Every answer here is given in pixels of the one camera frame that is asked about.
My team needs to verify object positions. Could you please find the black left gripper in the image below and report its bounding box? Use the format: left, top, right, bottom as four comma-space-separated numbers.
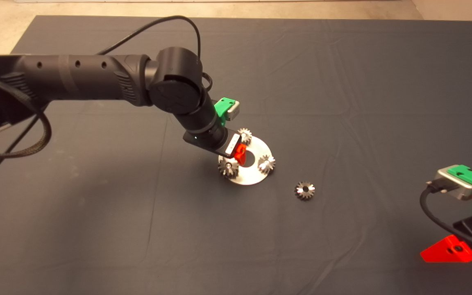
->
183, 118, 248, 166

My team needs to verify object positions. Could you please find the large steel gear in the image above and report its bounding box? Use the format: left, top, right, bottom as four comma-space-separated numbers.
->
218, 157, 239, 178

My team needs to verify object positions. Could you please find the round metal plate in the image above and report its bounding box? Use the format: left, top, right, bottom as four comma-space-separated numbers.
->
218, 133, 275, 186

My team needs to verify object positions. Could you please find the dark grey table cloth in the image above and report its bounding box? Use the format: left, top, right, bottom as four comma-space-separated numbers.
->
0, 15, 472, 295

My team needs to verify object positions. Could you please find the black right camera cable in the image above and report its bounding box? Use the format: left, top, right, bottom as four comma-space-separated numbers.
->
420, 182, 472, 252

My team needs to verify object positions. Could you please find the silver left camera box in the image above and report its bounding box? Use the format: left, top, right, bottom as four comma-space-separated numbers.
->
227, 100, 241, 120

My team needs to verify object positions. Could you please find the silver camera box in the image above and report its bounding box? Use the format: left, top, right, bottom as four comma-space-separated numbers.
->
426, 165, 472, 201
227, 100, 241, 120

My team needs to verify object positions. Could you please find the green left camera mount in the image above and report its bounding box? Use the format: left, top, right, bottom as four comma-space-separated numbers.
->
213, 98, 236, 127

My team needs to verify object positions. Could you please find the silver right camera box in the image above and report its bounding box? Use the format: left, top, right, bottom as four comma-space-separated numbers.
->
426, 165, 472, 201

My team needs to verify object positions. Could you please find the thin black left camera cable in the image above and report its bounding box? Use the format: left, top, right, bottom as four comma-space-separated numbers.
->
0, 16, 214, 192

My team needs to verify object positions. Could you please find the black braided cable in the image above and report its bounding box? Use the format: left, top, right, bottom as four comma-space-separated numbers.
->
0, 76, 53, 159

